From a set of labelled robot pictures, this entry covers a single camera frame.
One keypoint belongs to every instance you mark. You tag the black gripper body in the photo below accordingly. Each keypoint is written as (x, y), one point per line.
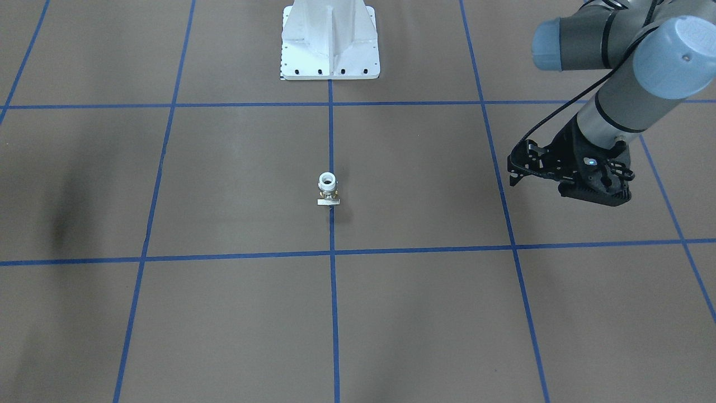
(566, 151)

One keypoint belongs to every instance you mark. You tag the white brass PPR valve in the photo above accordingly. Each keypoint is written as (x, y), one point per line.
(328, 190)

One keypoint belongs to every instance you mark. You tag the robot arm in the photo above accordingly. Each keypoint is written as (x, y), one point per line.
(657, 54)

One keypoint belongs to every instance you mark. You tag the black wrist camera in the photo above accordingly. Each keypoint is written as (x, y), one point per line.
(599, 175)

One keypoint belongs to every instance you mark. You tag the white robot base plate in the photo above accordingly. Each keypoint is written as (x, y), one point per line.
(329, 40)

